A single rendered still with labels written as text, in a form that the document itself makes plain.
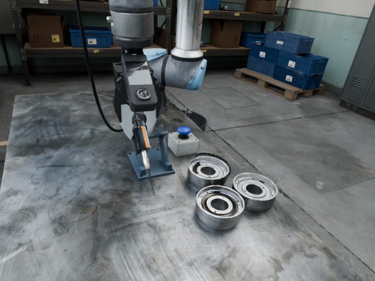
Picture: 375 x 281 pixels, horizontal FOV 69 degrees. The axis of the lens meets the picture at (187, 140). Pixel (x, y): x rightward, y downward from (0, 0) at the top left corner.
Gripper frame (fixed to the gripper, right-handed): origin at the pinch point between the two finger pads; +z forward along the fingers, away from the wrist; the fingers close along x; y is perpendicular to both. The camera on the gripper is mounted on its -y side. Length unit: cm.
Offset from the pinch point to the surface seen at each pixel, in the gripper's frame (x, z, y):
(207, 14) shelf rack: -175, 25, 349
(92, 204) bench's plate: 11.6, 14.2, -3.1
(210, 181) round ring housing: -15.5, 12.0, -6.1
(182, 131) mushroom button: -15.3, 9.1, 13.6
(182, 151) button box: -14.5, 14.5, 11.2
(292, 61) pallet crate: -275, 74, 260
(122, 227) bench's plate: 6.6, 14.1, -11.6
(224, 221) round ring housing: -12.8, 11.7, -18.4
